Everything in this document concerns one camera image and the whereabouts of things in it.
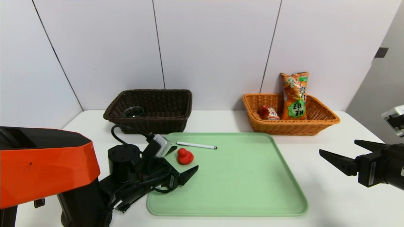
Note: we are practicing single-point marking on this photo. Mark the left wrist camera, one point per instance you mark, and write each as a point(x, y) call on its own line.
point(163, 145)

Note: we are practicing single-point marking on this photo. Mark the orange wicker basket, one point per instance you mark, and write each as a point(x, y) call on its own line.
point(284, 128)

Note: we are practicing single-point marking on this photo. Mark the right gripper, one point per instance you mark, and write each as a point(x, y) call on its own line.
point(370, 168)

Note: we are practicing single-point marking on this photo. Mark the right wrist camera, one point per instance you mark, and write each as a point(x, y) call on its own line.
point(394, 119)

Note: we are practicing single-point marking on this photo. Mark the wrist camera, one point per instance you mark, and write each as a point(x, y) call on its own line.
point(163, 145)
point(394, 119)

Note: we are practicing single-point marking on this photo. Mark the dark brown wicker basket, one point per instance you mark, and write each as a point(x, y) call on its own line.
point(164, 126)

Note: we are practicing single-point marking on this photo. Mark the dark wall fixture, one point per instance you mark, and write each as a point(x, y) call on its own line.
point(381, 52)

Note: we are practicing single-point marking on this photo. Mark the red milk carton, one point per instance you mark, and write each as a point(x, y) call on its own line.
point(269, 113)

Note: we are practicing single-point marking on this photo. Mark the white pen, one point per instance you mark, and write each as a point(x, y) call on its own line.
point(197, 145)

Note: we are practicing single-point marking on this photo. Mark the red rubber duck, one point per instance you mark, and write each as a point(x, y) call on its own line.
point(185, 157)

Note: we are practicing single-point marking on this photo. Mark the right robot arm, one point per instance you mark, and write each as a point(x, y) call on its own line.
point(397, 170)

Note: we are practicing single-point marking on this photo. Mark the orange snack bag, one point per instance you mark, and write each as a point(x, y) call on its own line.
point(295, 94)

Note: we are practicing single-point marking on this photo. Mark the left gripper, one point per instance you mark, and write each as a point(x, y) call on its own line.
point(172, 181)

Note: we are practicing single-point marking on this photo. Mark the green plastic tray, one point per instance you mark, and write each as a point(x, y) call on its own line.
point(240, 189)

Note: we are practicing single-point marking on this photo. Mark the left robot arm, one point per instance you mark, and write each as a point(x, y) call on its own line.
point(47, 167)

